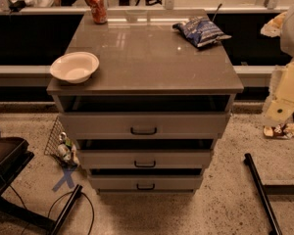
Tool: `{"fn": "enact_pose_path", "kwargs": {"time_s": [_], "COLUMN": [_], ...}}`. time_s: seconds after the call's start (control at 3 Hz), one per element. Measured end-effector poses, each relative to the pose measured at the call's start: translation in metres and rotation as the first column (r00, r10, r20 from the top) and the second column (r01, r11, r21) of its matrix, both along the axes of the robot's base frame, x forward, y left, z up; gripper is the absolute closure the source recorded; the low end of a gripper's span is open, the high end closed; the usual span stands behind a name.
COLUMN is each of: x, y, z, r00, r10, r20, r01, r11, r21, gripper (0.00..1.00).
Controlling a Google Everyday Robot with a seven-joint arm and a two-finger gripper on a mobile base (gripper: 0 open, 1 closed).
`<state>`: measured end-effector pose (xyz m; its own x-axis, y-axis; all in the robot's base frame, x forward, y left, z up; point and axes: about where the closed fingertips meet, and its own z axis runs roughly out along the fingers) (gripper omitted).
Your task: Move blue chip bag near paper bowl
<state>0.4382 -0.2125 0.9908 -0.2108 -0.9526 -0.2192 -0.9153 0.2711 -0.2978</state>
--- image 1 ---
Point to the blue chip bag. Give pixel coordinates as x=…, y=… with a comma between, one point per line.
x=201, y=31

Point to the white paper bowl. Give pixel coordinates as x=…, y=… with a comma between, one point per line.
x=75, y=67

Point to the top grey drawer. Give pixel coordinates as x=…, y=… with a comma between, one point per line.
x=143, y=126

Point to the grey drawer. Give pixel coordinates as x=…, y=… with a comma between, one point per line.
x=145, y=183
x=143, y=126
x=144, y=158

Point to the grey drawer cabinet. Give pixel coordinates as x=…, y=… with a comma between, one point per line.
x=146, y=66

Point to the middle grey drawer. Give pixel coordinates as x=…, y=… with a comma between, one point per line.
x=144, y=158

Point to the bottom grey drawer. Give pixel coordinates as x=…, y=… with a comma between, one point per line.
x=145, y=183

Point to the bottles in basket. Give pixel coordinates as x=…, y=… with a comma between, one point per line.
x=66, y=150

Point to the orange soda can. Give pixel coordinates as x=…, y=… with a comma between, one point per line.
x=98, y=11

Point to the brown snack wrapper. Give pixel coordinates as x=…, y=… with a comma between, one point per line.
x=282, y=131

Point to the black metal floor bar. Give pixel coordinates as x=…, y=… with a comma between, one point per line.
x=266, y=190

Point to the black cart on left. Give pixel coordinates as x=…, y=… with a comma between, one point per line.
x=14, y=156

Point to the wire mesh basket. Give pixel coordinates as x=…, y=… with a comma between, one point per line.
x=54, y=138

